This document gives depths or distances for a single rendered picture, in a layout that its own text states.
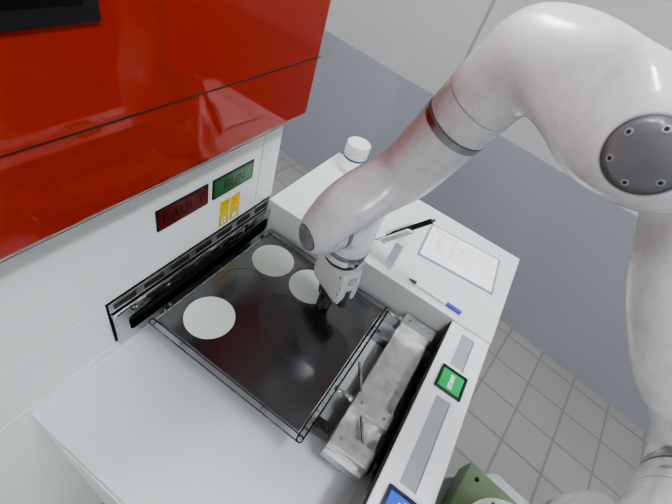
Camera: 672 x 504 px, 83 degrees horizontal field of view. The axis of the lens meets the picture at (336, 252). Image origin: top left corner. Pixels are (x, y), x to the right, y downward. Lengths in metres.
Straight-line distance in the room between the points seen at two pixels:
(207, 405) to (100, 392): 0.19
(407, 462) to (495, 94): 0.56
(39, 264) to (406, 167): 0.50
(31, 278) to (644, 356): 0.70
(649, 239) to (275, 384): 0.60
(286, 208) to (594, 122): 0.75
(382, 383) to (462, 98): 0.59
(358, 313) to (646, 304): 0.60
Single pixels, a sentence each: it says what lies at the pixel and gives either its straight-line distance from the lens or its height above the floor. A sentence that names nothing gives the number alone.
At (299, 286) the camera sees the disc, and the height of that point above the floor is 0.90.
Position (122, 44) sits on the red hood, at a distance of 0.48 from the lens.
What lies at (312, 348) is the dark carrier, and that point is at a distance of 0.82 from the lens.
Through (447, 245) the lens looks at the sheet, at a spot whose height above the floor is 0.97.
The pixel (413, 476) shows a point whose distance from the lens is 0.73.
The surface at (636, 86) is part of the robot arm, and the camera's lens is 0.34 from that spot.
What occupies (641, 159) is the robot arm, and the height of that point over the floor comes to 1.52.
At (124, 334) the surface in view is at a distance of 0.85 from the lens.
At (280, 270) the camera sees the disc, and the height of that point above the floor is 0.90.
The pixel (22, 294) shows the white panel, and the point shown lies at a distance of 0.65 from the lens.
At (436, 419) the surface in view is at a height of 0.96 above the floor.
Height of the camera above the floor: 1.60
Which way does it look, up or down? 44 degrees down
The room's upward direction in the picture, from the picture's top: 22 degrees clockwise
